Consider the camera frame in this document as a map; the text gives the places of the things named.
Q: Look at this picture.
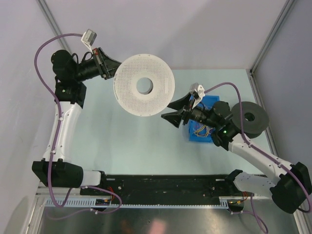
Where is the blue plastic bin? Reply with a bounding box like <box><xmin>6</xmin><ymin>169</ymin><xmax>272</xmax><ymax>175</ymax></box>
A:
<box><xmin>188</xmin><ymin>96</ymin><xmax>219</xmax><ymax>143</ymax></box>

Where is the dark grey cable spool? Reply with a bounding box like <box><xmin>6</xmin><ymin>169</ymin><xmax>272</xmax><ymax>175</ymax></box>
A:
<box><xmin>231</xmin><ymin>101</ymin><xmax>269</xmax><ymax>139</ymax></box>

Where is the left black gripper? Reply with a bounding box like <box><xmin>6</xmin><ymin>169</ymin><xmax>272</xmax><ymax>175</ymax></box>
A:
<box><xmin>73</xmin><ymin>47</ymin><xmax>131</xmax><ymax>82</ymax></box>

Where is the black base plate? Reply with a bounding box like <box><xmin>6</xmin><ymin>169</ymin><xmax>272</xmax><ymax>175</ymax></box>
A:
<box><xmin>79</xmin><ymin>174</ymin><xmax>247</xmax><ymax>206</ymax></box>

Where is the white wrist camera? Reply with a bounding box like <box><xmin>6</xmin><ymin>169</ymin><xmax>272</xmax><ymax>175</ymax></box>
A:
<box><xmin>190</xmin><ymin>83</ymin><xmax>205</xmax><ymax>109</ymax></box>
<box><xmin>80</xmin><ymin>29</ymin><xmax>97</xmax><ymax>52</ymax></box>

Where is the white cable spool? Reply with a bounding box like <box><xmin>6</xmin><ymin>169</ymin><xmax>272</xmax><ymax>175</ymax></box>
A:
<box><xmin>113</xmin><ymin>54</ymin><xmax>175</xmax><ymax>117</ymax></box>

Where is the slotted grey cable duct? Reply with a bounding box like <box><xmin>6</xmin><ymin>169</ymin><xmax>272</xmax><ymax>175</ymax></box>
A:
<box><xmin>43</xmin><ymin>196</ymin><xmax>230</xmax><ymax>209</ymax></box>

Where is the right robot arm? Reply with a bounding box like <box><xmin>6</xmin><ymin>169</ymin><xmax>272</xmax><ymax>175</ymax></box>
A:
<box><xmin>161</xmin><ymin>94</ymin><xmax>312</xmax><ymax>214</ymax></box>

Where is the aluminium frame post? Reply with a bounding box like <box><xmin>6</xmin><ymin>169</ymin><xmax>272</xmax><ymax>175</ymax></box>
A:
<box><xmin>249</xmin><ymin>0</ymin><xmax>297</xmax><ymax>75</ymax></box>
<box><xmin>36</xmin><ymin>0</ymin><xmax>72</xmax><ymax>53</ymax></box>

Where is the bundle of coloured wires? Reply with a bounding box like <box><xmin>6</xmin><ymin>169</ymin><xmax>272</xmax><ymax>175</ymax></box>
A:
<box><xmin>191</xmin><ymin>124</ymin><xmax>215</xmax><ymax>137</ymax></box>

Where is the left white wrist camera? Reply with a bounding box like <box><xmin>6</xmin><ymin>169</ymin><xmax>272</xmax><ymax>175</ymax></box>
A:
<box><xmin>80</xmin><ymin>29</ymin><xmax>97</xmax><ymax>52</ymax></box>

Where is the left aluminium frame post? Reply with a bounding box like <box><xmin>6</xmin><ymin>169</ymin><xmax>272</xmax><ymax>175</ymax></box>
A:
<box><xmin>36</xmin><ymin>0</ymin><xmax>72</xmax><ymax>53</ymax></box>

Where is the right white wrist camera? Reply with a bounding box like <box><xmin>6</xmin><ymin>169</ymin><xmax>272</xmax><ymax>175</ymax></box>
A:
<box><xmin>190</xmin><ymin>83</ymin><xmax>205</xmax><ymax>109</ymax></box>

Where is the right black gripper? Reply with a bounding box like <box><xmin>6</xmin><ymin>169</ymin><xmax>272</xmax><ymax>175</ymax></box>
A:
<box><xmin>161</xmin><ymin>92</ymin><xmax>219</xmax><ymax>129</ymax></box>

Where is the right aluminium frame post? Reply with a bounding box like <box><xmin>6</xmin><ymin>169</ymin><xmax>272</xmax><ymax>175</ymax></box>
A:
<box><xmin>249</xmin><ymin>0</ymin><xmax>297</xmax><ymax>75</ymax></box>

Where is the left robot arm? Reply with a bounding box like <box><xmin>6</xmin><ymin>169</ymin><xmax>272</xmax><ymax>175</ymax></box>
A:
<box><xmin>32</xmin><ymin>47</ymin><xmax>121</xmax><ymax>195</ymax></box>

